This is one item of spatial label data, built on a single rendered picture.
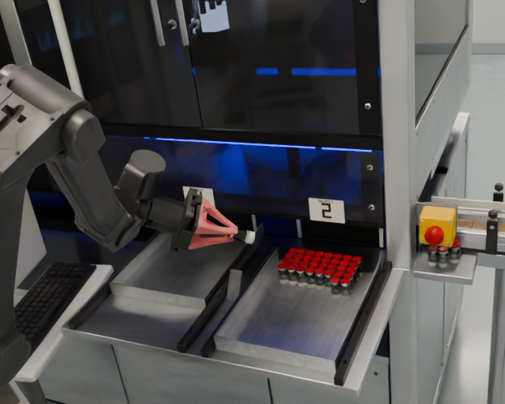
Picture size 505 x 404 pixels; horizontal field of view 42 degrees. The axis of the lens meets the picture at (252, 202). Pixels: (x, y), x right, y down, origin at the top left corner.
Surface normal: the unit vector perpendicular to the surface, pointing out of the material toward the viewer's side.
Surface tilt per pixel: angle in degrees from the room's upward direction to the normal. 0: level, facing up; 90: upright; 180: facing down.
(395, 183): 90
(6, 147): 38
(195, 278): 0
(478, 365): 0
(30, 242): 90
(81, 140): 119
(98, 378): 90
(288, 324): 0
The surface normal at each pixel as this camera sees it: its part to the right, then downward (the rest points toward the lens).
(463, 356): -0.12, -0.88
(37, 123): 0.11, -0.44
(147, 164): 0.35, -0.73
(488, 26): -0.40, 0.47
